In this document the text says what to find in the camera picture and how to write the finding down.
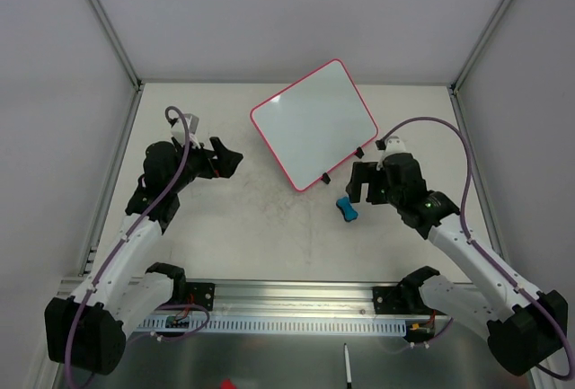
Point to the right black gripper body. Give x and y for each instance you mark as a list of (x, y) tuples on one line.
[(375, 183)]

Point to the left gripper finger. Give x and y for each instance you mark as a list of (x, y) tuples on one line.
[(219, 149), (227, 163)]

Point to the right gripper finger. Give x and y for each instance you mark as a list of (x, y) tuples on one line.
[(357, 180), (374, 192)]

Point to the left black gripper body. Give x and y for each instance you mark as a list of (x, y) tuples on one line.
[(214, 160)]

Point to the blue whiteboard eraser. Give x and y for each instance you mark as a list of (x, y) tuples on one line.
[(348, 212)]

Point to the pink framed whiteboard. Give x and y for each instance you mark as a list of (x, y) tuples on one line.
[(315, 124)]

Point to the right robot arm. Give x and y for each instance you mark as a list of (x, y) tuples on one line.
[(522, 325)]

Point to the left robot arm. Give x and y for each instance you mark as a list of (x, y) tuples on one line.
[(89, 329)]

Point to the black whiteboard foot clip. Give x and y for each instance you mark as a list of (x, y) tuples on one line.
[(326, 178), (359, 152)]

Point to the white marker pen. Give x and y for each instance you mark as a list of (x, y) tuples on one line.
[(348, 375)]

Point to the red object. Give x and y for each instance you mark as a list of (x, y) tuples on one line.
[(228, 384)]

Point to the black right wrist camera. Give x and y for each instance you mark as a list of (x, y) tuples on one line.
[(404, 183)]

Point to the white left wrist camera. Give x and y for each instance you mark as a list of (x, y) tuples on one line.
[(185, 129)]

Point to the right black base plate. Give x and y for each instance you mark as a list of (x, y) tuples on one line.
[(398, 300)]

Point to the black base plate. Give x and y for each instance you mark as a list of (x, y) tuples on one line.
[(398, 300), (200, 293)]

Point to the aluminium mounting rail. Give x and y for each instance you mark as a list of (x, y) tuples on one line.
[(314, 301)]

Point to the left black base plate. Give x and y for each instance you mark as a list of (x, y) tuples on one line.
[(200, 293)]

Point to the white slotted cable duct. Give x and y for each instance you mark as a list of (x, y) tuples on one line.
[(166, 323)]

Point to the left aluminium frame post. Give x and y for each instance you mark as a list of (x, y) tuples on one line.
[(114, 41)]

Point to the aluminium frame post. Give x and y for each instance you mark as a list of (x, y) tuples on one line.
[(485, 36), (114, 41)]

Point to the right aluminium frame post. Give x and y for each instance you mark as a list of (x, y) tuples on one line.
[(485, 36)]

